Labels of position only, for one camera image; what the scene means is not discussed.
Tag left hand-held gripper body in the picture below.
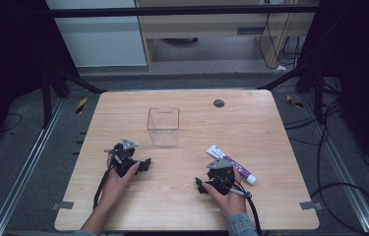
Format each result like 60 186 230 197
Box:
104 138 141 178

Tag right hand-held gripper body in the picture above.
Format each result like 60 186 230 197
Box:
204 158 236 197

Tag person's right hand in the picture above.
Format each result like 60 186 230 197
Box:
202 165 249 220

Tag person's left hand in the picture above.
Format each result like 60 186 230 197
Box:
100 153 142 210

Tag white purple toothpaste tube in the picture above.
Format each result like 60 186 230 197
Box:
205 144 258 186

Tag clear plastic container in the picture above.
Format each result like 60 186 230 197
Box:
146 107 181 148

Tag yellow black striped tape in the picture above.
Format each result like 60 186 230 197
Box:
75 96 89 115
285 93 304 109

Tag black metal stand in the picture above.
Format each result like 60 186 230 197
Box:
257 60 341 125
40 64 108 130

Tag white cabinet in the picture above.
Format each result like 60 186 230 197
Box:
44 0 149 69

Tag light wooden desk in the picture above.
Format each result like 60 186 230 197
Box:
134 0 322 72

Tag black curtain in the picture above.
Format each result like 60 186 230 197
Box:
298 0 369 185
0 0 80 165

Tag black horizontal bar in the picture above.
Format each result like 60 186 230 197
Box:
44 5 322 19

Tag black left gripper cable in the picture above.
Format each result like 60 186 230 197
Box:
92 163 115 209

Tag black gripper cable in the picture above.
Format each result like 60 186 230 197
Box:
92 163 115 209
228 187 264 236

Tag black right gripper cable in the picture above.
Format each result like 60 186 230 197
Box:
228 187 264 236

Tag grey metal table bracket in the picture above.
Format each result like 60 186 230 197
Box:
50 201 75 210
299 201 324 211

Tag metal floor rail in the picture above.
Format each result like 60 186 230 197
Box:
0 97 67 236
299 93 369 235

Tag black floor cable loop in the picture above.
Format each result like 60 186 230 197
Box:
282 100 369 236

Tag thin black floor cable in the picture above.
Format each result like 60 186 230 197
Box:
0 112 24 134

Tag black cables under desk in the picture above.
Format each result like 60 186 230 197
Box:
258 12 302 71

